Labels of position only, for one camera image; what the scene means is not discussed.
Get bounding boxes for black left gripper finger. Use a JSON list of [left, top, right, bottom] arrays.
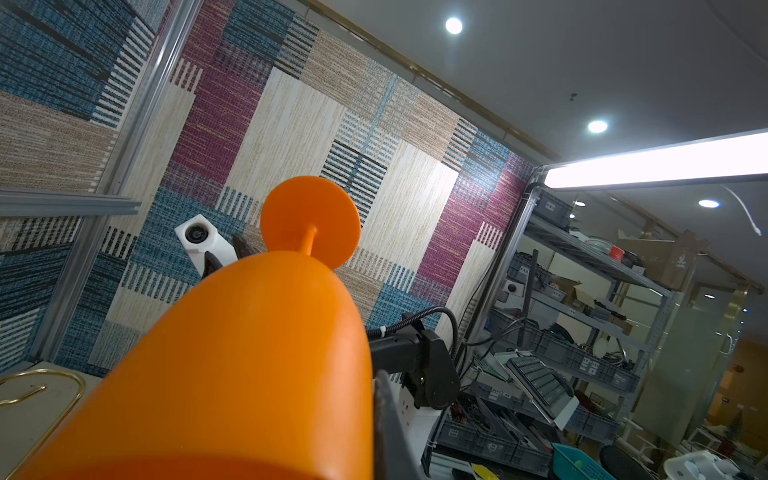
[[373, 370, 420, 480]]

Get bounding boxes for orange wine glass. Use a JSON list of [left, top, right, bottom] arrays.
[[17, 176, 374, 479]]

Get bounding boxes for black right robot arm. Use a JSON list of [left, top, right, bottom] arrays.
[[184, 226, 458, 418]]

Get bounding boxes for grey metal storage shelf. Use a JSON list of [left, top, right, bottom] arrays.
[[422, 183, 674, 479]]

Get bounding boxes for long ceiling light panel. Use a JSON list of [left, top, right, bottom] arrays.
[[544, 131, 767, 190]]

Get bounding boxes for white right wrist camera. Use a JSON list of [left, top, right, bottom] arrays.
[[174, 214, 238, 278]]

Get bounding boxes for gold wire wine glass rack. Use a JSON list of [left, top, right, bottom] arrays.
[[1, 365, 87, 479]]

